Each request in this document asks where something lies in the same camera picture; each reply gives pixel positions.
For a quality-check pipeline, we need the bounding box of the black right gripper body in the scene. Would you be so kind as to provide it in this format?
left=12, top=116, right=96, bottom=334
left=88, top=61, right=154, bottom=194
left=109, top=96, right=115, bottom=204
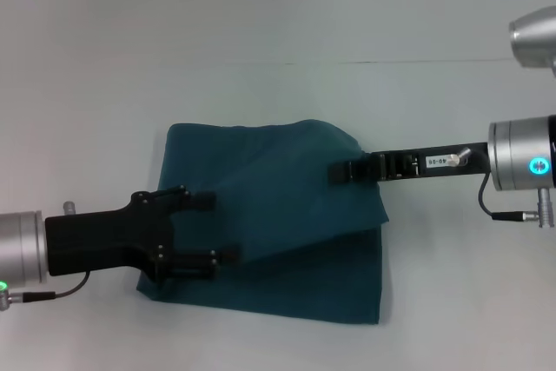
left=376, top=141, right=493, bottom=184

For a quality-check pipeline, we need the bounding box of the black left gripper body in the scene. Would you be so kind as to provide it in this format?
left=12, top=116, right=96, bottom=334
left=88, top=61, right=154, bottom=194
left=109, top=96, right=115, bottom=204
left=44, top=190, right=175, bottom=290

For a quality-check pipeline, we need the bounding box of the teal blue t-shirt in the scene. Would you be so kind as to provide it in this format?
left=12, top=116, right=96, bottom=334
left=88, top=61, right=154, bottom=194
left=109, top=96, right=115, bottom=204
left=136, top=117, right=390, bottom=327

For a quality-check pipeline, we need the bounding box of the silver angled cable connector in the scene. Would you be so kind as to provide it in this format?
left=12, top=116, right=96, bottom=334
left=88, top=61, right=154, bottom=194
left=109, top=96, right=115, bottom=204
left=0, top=287, right=23, bottom=314
left=448, top=145, right=473, bottom=169

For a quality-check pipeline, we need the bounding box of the dark right arm cable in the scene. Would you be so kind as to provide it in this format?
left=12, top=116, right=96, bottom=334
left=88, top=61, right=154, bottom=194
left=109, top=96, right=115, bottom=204
left=478, top=172, right=556, bottom=229

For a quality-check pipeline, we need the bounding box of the dark arm cable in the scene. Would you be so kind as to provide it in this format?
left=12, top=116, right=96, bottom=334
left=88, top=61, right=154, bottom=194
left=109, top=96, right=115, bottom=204
left=478, top=172, right=556, bottom=229
left=20, top=269, right=93, bottom=303

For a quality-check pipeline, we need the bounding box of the dark left arm cable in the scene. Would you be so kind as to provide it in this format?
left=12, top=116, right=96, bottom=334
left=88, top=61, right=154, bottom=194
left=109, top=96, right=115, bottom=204
left=20, top=269, right=93, bottom=303

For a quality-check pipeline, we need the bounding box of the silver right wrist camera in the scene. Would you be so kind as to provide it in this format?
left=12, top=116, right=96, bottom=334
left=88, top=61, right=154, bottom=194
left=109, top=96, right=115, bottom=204
left=508, top=5, right=556, bottom=70

